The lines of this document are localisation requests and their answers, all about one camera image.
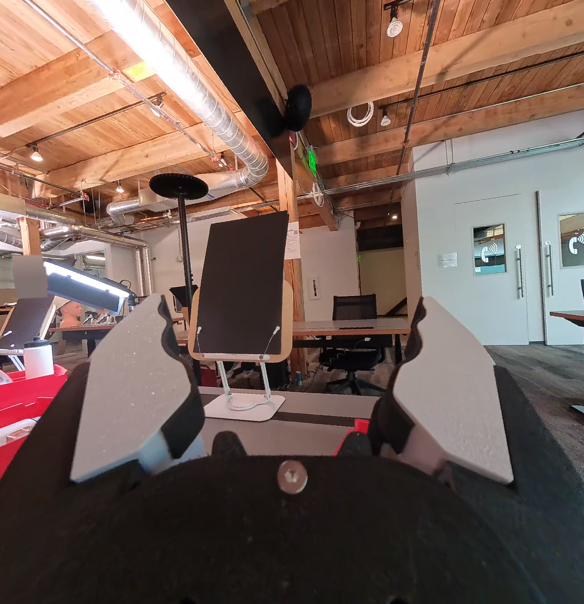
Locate white bottle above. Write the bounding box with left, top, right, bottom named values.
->
left=23, top=337, right=55, bottom=379

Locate black board on white stand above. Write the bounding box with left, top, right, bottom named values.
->
left=0, top=296, right=57, bottom=356
left=187, top=210, right=294, bottom=423

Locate white door with window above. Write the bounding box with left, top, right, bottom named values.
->
left=454, top=193, right=531, bottom=346
left=536, top=186, right=584, bottom=346

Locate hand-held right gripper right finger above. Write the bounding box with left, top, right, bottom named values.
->
left=367, top=296, right=515, bottom=487

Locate silver spiral air duct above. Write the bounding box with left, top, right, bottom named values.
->
left=98, top=0, right=270, bottom=190

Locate black pole with round disc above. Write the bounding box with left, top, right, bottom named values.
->
left=149, top=172, right=210, bottom=313

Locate long wooden desk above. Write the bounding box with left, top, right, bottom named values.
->
left=171, top=317, right=412, bottom=351

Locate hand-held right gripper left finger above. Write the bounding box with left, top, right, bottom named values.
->
left=69, top=294, right=207, bottom=483

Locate black round ceiling device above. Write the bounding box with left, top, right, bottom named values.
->
left=259, top=83, right=314, bottom=140

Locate red plastic bin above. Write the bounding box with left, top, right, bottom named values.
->
left=0, top=362, right=69, bottom=494

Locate studio light panel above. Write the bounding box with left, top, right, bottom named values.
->
left=43, top=260, right=132, bottom=316

